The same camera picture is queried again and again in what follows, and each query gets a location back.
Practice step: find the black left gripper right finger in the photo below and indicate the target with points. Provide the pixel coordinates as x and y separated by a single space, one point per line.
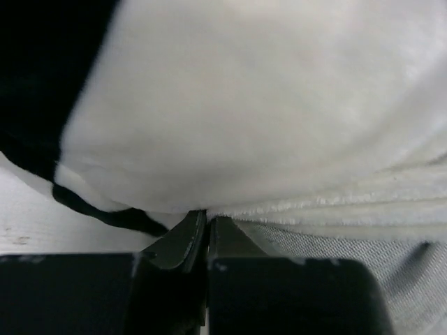
252 291

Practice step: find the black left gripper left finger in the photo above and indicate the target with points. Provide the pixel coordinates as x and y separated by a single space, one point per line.
159 290

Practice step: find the black white checkered pillowcase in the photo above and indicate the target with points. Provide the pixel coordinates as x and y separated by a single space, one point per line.
326 117

